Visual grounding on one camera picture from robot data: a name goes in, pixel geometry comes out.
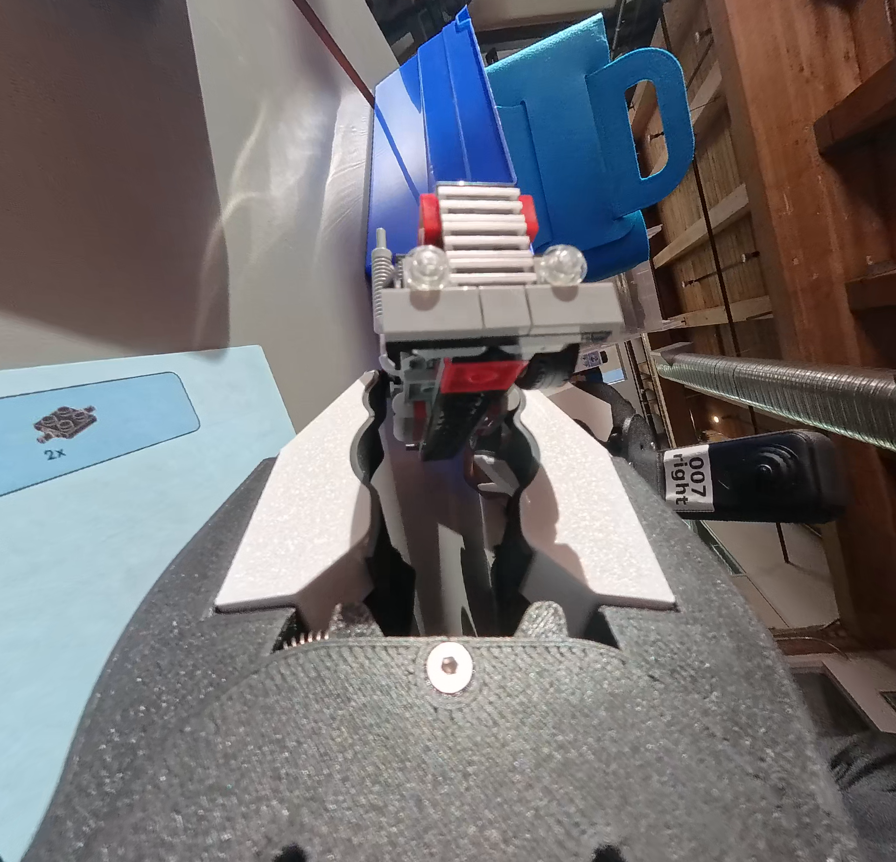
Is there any flexible metal duct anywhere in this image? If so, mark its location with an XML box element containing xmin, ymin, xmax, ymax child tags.
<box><xmin>650</xmin><ymin>343</ymin><xmax>896</xmax><ymax>453</ymax></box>

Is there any blue plastic bin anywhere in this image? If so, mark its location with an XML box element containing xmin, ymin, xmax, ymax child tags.
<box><xmin>364</xmin><ymin>4</ymin><xmax>522</xmax><ymax>282</ymax></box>

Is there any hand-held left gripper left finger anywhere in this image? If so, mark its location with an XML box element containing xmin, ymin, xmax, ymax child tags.
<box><xmin>213</xmin><ymin>371</ymin><xmax>386</xmax><ymax>635</ymax></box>

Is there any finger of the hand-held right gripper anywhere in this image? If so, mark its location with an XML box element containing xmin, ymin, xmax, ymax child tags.
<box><xmin>553</xmin><ymin>394</ymin><xmax>611</xmax><ymax>451</ymax></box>

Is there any teal felt bag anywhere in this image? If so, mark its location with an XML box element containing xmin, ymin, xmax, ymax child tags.
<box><xmin>483</xmin><ymin>11</ymin><xmax>695</xmax><ymax>282</ymax></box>

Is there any clear plastic storage box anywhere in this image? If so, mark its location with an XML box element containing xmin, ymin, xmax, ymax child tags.
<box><xmin>615</xmin><ymin>266</ymin><xmax>676</xmax><ymax>334</ymax></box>

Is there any wooden shelf unit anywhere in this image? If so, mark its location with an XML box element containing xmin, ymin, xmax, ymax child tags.
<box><xmin>630</xmin><ymin>0</ymin><xmax>896</xmax><ymax>639</ymax></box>

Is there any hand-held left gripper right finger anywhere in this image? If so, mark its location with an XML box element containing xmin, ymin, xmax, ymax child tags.
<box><xmin>514</xmin><ymin>389</ymin><xmax>679</xmax><ymax>635</ymax></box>

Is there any light blue instruction booklet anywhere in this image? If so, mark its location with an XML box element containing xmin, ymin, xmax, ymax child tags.
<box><xmin>0</xmin><ymin>344</ymin><xmax>298</xmax><ymax>862</ymax></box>

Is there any toy brick truck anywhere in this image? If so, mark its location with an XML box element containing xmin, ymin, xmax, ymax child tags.
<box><xmin>371</xmin><ymin>182</ymin><xmax>625</xmax><ymax>465</ymax></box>

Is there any brown cable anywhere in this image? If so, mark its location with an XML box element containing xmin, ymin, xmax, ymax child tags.
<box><xmin>269</xmin><ymin>0</ymin><xmax>377</xmax><ymax>103</ymax></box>

